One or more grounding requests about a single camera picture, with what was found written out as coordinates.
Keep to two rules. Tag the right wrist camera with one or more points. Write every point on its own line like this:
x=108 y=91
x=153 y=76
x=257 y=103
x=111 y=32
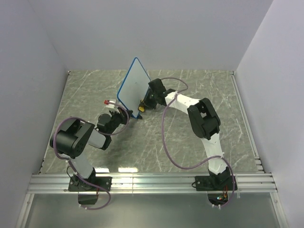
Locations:
x=157 y=86

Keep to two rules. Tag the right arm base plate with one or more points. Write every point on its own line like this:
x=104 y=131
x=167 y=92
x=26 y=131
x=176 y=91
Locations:
x=210 y=183

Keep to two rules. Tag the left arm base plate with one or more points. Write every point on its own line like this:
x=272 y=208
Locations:
x=78 y=185

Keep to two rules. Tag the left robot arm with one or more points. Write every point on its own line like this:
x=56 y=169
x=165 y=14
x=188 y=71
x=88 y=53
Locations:
x=73 y=135

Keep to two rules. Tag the right aluminium side rail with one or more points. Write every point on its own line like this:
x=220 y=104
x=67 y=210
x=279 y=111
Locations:
x=258 y=162

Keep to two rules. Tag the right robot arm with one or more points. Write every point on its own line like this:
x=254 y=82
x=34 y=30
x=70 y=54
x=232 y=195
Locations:
x=205 y=124

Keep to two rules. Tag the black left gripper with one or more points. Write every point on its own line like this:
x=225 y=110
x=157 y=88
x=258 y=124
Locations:
x=123 y=115

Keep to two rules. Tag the aluminium front rail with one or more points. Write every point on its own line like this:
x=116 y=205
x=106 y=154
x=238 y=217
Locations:
x=151 y=183

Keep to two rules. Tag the blue framed whiteboard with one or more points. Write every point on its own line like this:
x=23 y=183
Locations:
x=134 y=87

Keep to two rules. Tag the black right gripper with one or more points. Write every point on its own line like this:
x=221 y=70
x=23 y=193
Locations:
x=152 y=107

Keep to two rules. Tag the yellow black whiteboard eraser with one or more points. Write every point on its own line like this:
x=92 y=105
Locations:
x=142 y=106

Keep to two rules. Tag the wire whiteboard stand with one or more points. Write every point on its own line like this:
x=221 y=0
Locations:
x=140 y=116

